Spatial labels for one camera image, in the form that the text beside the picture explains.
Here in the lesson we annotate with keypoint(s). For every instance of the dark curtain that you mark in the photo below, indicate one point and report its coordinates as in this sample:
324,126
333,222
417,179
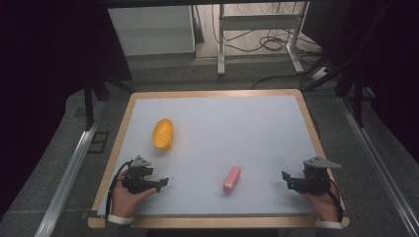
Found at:
42,82
388,65

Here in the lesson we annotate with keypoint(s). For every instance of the black metal stand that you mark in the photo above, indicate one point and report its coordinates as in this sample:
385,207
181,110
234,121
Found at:
90,98
354,89

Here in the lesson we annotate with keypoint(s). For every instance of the aluminium rail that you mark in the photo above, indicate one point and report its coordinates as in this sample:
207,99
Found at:
378,164
69,177

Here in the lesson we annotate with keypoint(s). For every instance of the person's left hand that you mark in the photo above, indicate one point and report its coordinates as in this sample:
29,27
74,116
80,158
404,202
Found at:
126,199

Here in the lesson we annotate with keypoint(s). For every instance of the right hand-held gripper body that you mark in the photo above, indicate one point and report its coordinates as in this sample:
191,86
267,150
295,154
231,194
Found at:
314,179

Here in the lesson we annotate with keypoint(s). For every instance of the person's right hand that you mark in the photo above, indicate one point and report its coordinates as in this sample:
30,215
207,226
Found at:
321,204

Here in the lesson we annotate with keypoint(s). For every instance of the pink sausage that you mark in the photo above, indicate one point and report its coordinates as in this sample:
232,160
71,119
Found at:
232,179

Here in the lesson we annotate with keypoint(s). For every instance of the white power strip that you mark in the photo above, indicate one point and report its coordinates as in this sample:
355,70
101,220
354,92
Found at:
319,73

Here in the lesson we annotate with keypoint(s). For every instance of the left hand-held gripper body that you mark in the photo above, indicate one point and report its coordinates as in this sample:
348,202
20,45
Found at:
136,179

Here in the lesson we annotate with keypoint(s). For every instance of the white cabinet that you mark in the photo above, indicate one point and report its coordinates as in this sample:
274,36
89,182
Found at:
151,29

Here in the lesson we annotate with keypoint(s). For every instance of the orange oval fruit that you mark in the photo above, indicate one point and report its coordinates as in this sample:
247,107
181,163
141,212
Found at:
162,133

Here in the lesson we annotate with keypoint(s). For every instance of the white metal desk frame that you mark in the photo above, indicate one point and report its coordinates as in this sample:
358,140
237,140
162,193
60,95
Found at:
260,21

